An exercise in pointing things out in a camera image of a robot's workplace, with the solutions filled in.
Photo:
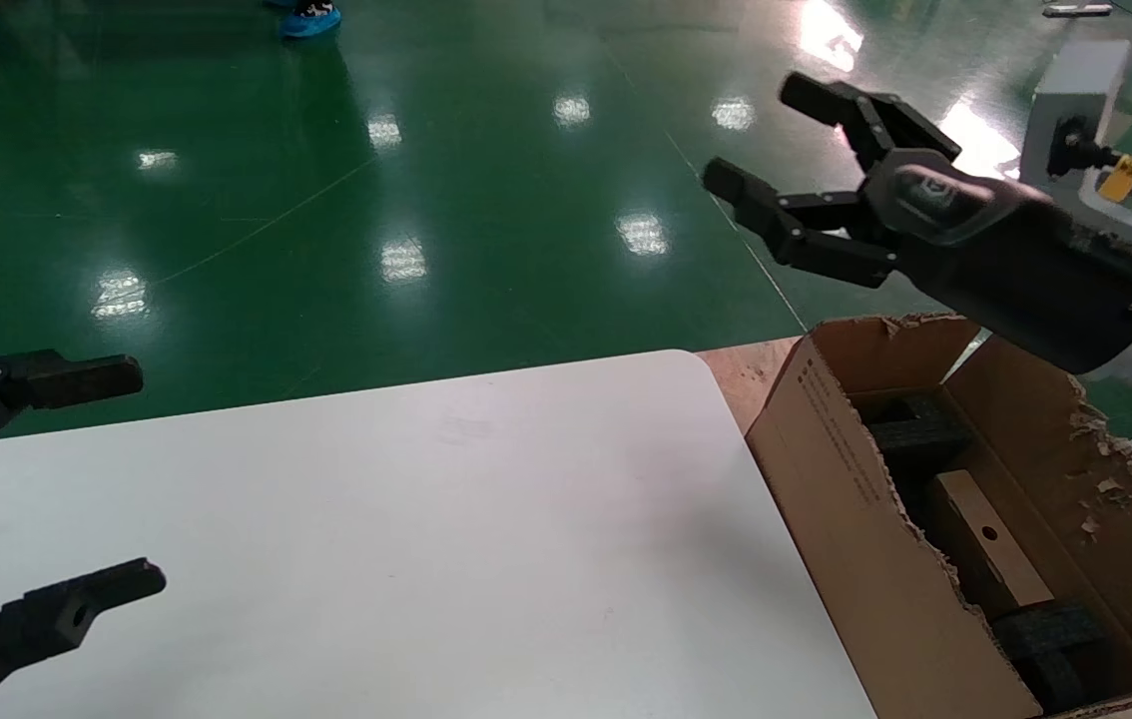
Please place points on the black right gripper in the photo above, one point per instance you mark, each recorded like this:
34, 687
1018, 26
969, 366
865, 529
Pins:
1005, 260

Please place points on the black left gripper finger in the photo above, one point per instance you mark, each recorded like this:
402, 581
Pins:
77, 377
57, 611

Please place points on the big open cardboard box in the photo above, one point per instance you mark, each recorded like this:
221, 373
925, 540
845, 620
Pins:
865, 579

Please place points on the brown wooden board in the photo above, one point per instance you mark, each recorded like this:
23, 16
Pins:
741, 374

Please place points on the black foam block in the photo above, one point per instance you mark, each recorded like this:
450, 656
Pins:
920, 431
1050, 654

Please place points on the grey floor bar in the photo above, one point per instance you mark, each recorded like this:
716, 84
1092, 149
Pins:
1075, 9

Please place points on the blue shoe cover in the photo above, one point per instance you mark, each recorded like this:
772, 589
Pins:
311, 18

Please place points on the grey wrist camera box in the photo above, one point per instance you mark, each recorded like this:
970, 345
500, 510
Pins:
1075, 90

